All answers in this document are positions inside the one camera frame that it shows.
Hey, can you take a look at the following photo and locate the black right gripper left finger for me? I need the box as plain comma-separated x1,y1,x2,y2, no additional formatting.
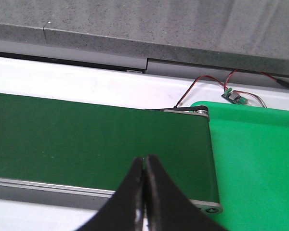
78,157,144,231

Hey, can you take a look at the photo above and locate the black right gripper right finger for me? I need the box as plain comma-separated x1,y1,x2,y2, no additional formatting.
144,154,225,231

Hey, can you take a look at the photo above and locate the green conveyor belt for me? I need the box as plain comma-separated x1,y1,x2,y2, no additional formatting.
0,93,223,213

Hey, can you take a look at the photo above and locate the bright green plastic tray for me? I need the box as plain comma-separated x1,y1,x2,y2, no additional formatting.
203,101,289,231

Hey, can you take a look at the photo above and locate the small green circuit board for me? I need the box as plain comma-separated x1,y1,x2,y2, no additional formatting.
221,88,252,106

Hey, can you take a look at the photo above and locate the grey granite counter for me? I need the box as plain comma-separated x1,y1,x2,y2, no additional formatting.
0,0,289,76

